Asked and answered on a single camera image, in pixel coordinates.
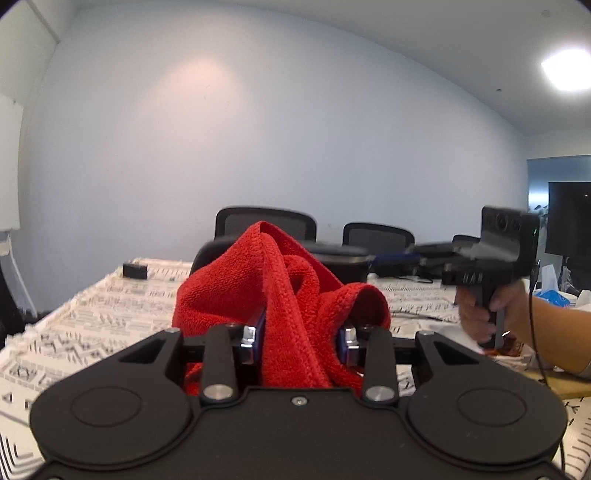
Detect white whiteboard on stand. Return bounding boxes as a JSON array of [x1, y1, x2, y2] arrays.
[[0, 94, 38, 317]]

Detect blue tissue box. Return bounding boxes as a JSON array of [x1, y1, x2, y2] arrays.
[[534, 265, 576, 308]]

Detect black monitor screen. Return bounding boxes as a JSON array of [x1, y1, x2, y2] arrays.
[[546, 182, 591, 257]]

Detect black mesh chair far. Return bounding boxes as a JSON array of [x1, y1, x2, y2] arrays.
[[452, 234, 480, 244]]

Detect black round pot container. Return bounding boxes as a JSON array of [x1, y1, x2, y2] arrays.
[[190, 236, 372, 284]]

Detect small black box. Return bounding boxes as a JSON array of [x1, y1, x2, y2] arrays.
[[122, 263, 148, 280]]

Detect black camera box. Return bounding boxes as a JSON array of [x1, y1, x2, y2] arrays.
[[470, 206, 540, 277]]

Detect patterned white tablecloth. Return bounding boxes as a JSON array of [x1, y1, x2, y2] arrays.
[[0, 256, 591, 480]]

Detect black mesh chair middle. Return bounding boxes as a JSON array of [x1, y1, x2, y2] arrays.
[[213, 205, 319, 242]]

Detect person right hand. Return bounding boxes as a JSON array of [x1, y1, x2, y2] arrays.
[[455, 280, 532, 345]]

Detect black mesh chair right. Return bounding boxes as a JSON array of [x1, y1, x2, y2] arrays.
[[342, 222, 415, 255]]

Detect red towel cloth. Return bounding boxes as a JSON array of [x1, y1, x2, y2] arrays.
[[172, 222, 391, 394]]

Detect person right forearm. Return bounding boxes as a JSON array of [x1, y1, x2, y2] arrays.
[[529, 298, 590, 379]]

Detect black mesh chair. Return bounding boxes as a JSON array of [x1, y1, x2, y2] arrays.
[[342, 222, 415, 255], [452, 234, 480, 244], [213, 205, 319, 242]]

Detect black cable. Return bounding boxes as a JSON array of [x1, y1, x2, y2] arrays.
[[526, 260, 571, 471]]

